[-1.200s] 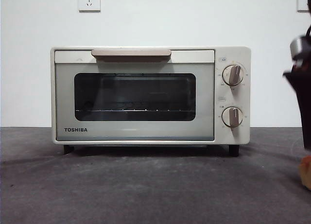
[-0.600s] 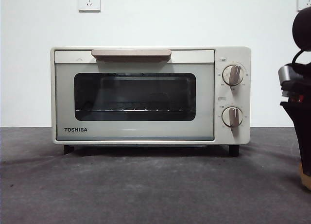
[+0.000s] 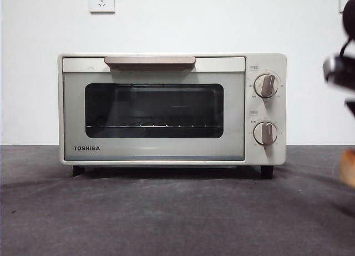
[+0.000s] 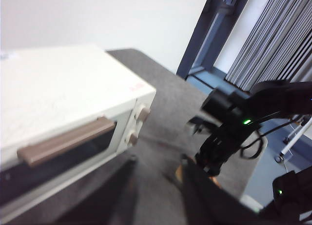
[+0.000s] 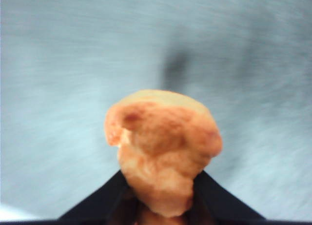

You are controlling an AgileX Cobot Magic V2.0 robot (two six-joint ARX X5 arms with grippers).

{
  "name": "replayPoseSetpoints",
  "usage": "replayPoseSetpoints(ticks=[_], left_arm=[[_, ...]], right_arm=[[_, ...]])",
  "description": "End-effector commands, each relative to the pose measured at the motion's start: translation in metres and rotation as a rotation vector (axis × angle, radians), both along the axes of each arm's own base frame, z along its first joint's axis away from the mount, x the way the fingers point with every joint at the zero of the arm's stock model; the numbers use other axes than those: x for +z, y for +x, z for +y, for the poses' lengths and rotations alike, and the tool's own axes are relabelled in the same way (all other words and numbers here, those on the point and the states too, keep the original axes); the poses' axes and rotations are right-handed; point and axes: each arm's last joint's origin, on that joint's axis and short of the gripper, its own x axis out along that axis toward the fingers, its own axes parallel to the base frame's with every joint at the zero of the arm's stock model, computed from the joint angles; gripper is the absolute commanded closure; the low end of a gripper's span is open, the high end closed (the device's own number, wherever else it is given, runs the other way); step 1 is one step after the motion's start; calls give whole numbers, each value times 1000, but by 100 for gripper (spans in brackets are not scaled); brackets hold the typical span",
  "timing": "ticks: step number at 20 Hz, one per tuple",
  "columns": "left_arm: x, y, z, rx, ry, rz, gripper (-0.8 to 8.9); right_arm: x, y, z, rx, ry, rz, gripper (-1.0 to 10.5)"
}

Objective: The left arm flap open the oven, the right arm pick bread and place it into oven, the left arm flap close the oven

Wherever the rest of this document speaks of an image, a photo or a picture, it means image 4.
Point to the grey window blinds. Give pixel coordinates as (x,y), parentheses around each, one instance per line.
(268,39)

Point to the cream and taupe oven knob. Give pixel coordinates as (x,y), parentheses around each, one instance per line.
(133,139)
(145,114)

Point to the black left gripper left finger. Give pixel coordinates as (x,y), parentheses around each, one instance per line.
(114,203)

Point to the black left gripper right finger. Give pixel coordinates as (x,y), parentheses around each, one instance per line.
(207,205)

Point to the white stand rod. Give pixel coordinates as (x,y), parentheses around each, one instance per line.
(296,137)

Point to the dark window frame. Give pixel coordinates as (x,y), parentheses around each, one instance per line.
(202,49)

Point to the cream Toshiba toaster oven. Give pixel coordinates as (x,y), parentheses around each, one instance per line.
(61,83)

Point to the golden brown bread roll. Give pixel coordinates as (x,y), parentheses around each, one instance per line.
(178,172)

